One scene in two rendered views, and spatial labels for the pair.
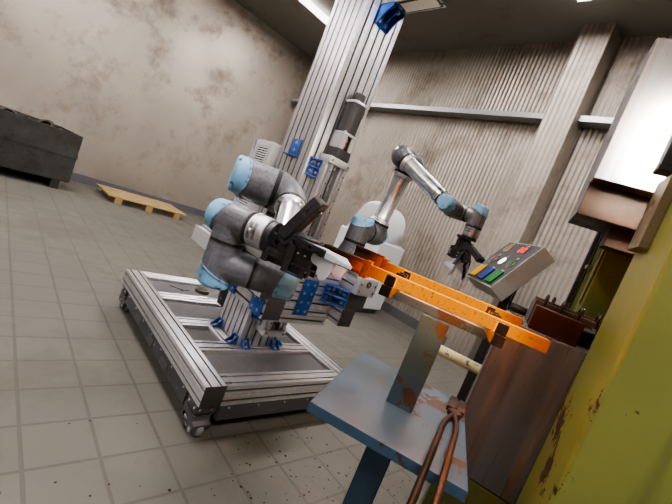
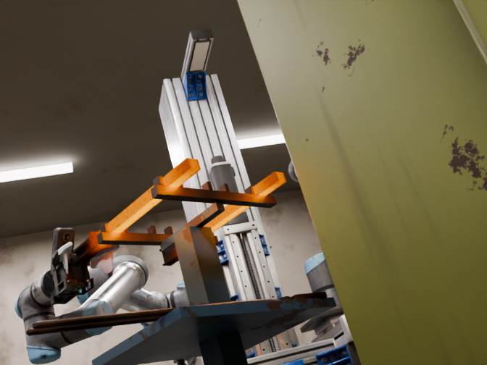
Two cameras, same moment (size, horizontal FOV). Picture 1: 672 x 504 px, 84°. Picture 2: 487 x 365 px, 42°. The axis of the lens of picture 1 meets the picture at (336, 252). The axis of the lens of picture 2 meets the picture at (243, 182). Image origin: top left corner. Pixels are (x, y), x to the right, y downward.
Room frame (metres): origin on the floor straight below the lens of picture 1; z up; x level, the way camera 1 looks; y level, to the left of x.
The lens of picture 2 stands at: (-0.27, -0.93, 0.41)
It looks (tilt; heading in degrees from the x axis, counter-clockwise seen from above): 23 degrees up; 26
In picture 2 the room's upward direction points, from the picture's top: 17 degrees counter-clockwise
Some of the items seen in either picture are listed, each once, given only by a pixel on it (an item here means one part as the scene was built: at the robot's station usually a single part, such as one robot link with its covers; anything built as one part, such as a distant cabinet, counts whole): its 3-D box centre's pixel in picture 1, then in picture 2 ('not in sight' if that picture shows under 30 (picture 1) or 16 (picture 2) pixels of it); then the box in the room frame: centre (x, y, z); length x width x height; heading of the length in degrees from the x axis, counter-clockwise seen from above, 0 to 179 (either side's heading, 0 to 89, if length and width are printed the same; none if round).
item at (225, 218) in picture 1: (232, 221); (36, 300); (0.83, 0.24, 0.91); 0.11 x 0.08 x 0.09; 74
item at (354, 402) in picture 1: (398, 406); (217, 332); (0.81, -0.26, 0.66); 0.40 x 0.30 x 0.02; 163
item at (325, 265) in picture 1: (327, 266); (67, 260); (0.71, 0.01, 0.91); 0.09 x 0.03 x 0.06; 46
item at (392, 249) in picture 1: (365, 254); not in sight; (4.75, -0.36, 0.67); 0.73 x 0.60 x 1.33; 45
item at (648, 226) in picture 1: (653, 215); not in sight; (0.88, -0.64, 1.27); 0.09 x 0.02 x 0.17; 155
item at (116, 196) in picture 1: (141, 202); not in sight; (5.81, 3.11, 0.05); 1.17 x 0.78 x 0.10; 135
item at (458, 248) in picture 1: (462, 248); not in sight; (1.76, -0.54, 1.07); 0.09 x 0.08 x 0.12; 45
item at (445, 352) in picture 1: (472, 366); not in sight; (1.57, -0.72, 0.62); 0.44 x 0.05 x 0.05; 65
